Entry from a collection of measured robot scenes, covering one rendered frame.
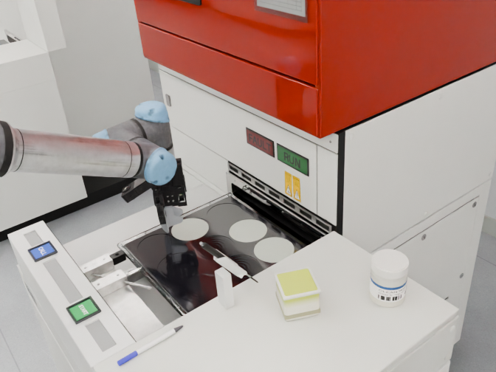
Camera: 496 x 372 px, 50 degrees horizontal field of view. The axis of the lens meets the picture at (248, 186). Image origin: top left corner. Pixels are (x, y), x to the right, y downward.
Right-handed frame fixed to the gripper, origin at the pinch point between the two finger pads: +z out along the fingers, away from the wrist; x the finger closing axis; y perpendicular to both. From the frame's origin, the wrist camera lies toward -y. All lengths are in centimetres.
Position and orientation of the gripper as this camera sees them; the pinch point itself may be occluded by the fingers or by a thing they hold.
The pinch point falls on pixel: (164, 228)
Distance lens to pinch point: 144.8
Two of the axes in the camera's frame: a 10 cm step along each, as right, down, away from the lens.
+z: 0.7, 8.5, 5.2
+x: -1.2, -5.2, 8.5
